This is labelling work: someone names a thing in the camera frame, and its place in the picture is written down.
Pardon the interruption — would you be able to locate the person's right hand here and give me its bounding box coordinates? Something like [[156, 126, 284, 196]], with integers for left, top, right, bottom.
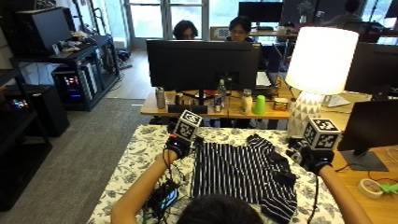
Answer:
[[286, 139, 336, 175]]

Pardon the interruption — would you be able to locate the person's left hand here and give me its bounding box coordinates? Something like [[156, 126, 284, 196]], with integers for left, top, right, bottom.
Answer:
[[164, 133, 198, 161]]

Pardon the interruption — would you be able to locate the black white striped shirt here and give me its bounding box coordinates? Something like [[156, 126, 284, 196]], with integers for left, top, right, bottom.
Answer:
[[191, 133, 300, 224]]

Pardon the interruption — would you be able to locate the white marker cube on right glove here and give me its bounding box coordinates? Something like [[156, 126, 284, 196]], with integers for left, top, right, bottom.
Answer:
[[303, 117, 344, 151]]

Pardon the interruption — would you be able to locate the white marker cube on glove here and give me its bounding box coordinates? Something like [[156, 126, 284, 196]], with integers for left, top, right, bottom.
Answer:
[[303, 117, 344, 151], [174, 109, 204, 143]]

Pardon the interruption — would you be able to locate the yellow red small box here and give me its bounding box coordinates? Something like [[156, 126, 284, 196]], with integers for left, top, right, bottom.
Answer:
[[274, 97, 291, 112]]

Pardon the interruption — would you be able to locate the green plastic cup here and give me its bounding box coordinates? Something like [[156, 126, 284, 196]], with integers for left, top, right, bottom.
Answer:
[[254, 94, 268, 117]]

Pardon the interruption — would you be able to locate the white paper stand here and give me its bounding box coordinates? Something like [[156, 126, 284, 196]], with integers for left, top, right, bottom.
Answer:
[[323, 93, 352, 109]]

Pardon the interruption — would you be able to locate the black monitor on square base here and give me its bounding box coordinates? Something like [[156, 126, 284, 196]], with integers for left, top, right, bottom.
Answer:
[[336, 98, 398, 173]]

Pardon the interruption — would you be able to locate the white bottle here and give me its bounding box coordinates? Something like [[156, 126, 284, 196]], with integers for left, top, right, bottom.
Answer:
[[240, 89, 256, 116]]

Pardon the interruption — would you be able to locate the roll of tape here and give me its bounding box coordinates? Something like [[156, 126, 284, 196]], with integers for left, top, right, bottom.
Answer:
[[357, 177, 387, 201]]

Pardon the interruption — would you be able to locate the drink can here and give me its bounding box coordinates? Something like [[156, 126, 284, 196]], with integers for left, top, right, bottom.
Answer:
[[214, 92, 224, 113]]

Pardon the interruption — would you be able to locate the light wooden side desk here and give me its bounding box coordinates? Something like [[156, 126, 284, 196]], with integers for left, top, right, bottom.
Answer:
[[321, 91, 398, 224]]

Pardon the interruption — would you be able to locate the green toy figure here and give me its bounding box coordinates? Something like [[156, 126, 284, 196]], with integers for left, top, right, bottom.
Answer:
[[380, 182, 398, 196]]

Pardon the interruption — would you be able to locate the clear plastic bottle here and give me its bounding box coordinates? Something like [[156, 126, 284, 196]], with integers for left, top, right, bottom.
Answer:
[[218, 78, 228, 97]]

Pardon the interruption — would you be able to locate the white marker cube on left glove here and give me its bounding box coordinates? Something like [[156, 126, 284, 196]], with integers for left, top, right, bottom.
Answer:
[[174, 109, 204, 143]]

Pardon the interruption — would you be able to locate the white table lamp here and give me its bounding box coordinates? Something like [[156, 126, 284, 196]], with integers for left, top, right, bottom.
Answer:
[[284, 26, 361, 138]]

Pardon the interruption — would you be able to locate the black flat box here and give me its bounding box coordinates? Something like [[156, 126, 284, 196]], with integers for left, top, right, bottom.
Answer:
[[167, 104, 210, 115]]

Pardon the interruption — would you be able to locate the large black monitor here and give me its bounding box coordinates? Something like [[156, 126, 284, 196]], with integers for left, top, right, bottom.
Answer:
[[344, 41, 398, 101]]

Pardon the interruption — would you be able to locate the black device with screen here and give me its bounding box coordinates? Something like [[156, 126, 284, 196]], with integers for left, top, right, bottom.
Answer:
[[146, 180, 183, 217]]

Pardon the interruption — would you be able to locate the black computer monitor with stand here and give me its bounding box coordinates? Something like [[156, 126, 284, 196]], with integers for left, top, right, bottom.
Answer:
[[146, 39, 264, 108]]

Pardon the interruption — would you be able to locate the grey metal bottle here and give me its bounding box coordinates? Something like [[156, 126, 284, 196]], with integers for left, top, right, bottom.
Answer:
[[155, 86, 168, 110]]

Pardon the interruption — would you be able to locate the floral white tablecloth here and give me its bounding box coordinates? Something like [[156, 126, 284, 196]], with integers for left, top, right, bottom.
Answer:
[[86, 124, 347, 224]]

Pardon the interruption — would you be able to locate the white chair back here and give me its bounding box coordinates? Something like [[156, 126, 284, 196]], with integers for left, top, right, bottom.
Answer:
[[208, 25, 232, 42]]

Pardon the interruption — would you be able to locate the black background monitor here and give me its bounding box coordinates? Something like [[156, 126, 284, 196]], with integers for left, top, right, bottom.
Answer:
[[238, 1, 287, 23]]

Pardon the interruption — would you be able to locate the grey carpet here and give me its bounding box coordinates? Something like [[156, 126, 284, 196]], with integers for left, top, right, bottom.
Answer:
[[0, 98, 152, 224]]

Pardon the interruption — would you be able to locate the glass door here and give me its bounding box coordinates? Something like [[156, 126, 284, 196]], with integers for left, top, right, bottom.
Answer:
[[124, 0, 212, 49]]

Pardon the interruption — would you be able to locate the computer tower with lights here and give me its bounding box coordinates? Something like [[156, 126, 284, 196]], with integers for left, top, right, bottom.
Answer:
[[51, 63, 100, 105]]

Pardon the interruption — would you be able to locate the black metal shelf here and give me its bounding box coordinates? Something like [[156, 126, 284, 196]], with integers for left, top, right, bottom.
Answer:
[[10, 33, 123, 112]]

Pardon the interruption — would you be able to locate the black cabinet with lights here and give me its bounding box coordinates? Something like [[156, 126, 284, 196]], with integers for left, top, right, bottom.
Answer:
[[3, 83, 71, 138]]

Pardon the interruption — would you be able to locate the pile of small items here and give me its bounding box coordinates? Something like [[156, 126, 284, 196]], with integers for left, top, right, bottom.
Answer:
[[59, 30, 98, 53]]

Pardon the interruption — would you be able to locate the black low rack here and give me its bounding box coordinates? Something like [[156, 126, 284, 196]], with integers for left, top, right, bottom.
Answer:
[[0, 68, 55, 213]]

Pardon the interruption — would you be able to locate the black screen on shelf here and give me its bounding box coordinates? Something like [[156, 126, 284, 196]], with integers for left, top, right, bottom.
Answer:
[[14, 6, 78, 58]]

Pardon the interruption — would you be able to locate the black monitor cable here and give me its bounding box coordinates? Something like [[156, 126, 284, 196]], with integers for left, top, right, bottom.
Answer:
[[333, 150, 371, 174]]

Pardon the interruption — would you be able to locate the black cable of right glove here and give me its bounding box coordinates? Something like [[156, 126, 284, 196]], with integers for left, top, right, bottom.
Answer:
[[307, 173, 321, 224]]

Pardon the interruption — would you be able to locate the black cable of glove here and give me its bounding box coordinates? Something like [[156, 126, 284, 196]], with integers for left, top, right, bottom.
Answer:
[[307, 173, 321, 224], [162, 148, 187, 188]]

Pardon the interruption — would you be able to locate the black cable of left glove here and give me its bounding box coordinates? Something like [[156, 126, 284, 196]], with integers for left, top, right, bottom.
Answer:
[[162, 148, 187, 188]]

